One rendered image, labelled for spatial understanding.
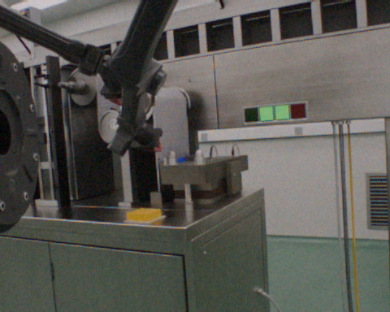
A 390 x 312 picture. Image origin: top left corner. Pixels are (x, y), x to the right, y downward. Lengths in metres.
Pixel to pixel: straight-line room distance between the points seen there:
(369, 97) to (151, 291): 0.95
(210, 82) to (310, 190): 2.47
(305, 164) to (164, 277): 2.93
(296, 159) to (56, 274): 2.93
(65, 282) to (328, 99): 1.08
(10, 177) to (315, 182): 3.64
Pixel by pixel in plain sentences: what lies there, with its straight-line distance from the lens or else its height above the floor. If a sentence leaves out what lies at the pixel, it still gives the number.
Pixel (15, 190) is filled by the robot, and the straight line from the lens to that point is 0.30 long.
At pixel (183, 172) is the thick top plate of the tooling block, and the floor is 1.01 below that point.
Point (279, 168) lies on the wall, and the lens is 3.90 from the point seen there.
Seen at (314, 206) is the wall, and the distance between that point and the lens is 3.89.
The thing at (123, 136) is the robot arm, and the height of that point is 1.13.
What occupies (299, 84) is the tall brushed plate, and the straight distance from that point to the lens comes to 1.46.
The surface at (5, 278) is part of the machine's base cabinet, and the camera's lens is 1.54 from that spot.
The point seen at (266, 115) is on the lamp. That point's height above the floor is 1.18.
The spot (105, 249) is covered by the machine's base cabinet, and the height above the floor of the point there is 0.81.
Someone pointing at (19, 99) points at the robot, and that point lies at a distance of 0.32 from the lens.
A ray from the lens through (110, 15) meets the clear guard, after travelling 1.89.
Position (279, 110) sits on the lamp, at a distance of 1.46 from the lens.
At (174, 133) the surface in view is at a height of 1.13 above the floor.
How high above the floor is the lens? 1.12
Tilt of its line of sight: 3 degrees down
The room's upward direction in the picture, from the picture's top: 4 degrees counter-clockwise
